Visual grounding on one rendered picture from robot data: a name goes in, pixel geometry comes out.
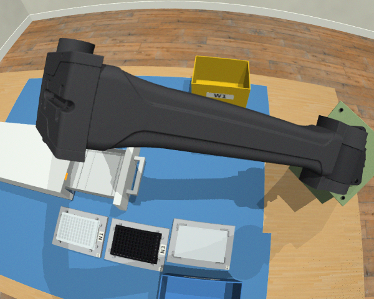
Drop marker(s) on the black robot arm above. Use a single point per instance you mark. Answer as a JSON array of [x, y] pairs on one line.
[[85, 104]]

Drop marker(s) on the blue open-top bin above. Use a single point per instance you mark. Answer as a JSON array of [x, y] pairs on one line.
[[176, 286]]

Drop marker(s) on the blue flat mat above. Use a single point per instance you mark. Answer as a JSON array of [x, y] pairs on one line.
[[175, 184]]

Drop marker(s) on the yellow open bin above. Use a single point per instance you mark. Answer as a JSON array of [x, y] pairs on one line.
[[230, 79]]

